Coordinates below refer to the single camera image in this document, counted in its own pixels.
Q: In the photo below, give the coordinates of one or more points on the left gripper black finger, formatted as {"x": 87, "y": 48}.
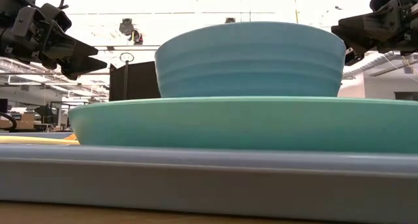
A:
{"x": 75, "y": 49}
{"x": 85, "y": 67}

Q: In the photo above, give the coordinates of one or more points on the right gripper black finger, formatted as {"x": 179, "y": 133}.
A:
{"x": 352, "y": 56}
{"x": 354, "y": 33}

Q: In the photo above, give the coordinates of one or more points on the yellow cloth napkin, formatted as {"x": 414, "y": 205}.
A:
{"x": 32, "y": 140}

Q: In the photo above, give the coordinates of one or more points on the blue ribbed bowl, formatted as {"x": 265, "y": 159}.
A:
{"x": 248, "y": 60}

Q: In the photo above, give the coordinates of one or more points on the green plate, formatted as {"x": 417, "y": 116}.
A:
{"x": 241, "y": 126}

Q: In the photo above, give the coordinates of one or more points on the grey-blue plastic tray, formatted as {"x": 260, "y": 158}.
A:
{"x": 196, "y": 185}

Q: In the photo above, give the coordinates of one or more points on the black partition panel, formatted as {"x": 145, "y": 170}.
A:
{"x": 140, "y": 82}

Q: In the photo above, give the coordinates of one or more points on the red and yellow ceiling device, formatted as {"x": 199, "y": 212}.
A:
{"x": 138, "y": 38}

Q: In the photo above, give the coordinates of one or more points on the black monitor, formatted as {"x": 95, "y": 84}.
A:
{"x": 3, "y": 105}

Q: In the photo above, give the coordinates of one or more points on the cardboard box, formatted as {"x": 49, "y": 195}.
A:
{"x": 27, "y": 119}

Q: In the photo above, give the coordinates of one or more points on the white corrugated ceiling duct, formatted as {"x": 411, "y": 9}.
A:
{"x": 369, "y": 65}

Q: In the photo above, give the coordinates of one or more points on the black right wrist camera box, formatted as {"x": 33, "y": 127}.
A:
{"x": 385, "y": 0}

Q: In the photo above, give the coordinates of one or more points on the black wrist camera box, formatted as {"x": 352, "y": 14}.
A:
{"x": 385, "y": 0}
{"x": 57, "y": 16}

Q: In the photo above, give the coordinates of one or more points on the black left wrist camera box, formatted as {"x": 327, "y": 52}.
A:
{"x": 57, "y": 16}

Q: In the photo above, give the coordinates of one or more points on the dark ceiling camera dome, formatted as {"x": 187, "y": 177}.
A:
{"x": 126, "y": 26}
{"x": 230, "y": 20}

